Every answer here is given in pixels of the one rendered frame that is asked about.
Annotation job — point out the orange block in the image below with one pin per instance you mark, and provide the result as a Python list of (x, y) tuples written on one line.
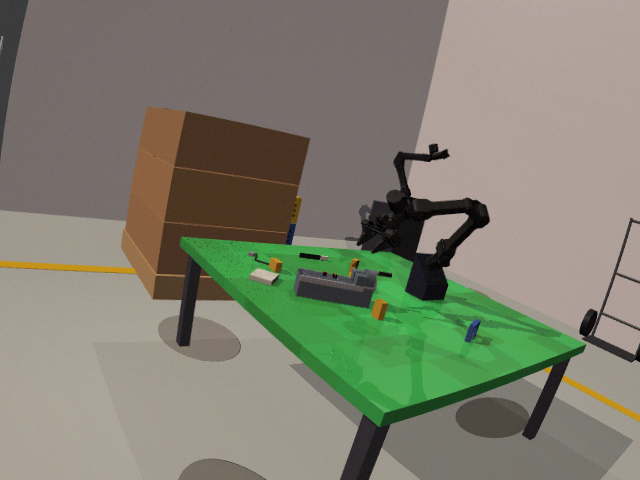
[(275, 265), (379, 309), (354, 264)]

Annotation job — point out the beige flat rectangular block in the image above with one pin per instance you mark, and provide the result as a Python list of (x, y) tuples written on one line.
[(264, 277)]

